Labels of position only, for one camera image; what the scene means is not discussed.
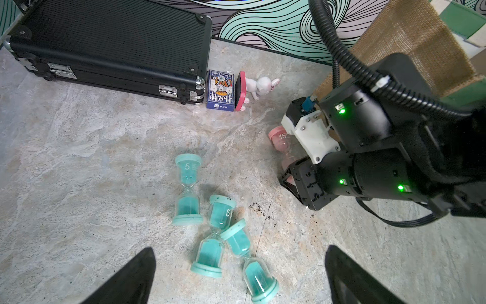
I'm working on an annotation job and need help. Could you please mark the black hard carrying case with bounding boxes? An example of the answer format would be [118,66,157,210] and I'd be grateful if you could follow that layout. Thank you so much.
[2,1,212,105]

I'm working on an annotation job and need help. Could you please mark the pink hourglass bag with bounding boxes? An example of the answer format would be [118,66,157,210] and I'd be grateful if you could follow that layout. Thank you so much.
[268,126,297,171]

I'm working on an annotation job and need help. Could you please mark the blue playing card box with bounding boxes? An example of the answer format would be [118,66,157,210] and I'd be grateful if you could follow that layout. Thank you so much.
[206,70,235,112]

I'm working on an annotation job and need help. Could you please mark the white rabbit figurine pink base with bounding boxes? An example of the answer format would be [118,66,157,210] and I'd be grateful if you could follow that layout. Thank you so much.
[234,71,280,111]

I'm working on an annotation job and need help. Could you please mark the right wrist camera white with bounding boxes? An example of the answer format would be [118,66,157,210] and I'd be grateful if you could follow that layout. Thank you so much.
[281,97,341,165]

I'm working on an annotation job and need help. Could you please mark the teal hourglass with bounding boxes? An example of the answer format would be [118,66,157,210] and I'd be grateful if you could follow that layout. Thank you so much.
[191,195,236,279]
[220,219,280,303]
[172,153,203,226]

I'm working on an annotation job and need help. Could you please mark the green jute Christmas canvas bag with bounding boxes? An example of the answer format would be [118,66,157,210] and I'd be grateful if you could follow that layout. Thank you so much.
[313,0,486,111]

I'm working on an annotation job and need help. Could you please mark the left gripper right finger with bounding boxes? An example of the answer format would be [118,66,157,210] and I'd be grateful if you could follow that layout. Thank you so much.
[325,245,402,304]

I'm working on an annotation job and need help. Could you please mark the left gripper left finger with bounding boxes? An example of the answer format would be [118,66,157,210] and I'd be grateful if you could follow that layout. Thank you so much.
[82,247,156,304]

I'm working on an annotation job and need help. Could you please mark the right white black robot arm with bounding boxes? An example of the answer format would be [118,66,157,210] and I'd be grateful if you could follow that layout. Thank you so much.
[279,79,485,227]

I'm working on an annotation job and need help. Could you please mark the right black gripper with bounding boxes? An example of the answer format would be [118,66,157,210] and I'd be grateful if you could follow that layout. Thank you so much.
[279,153,357,211]

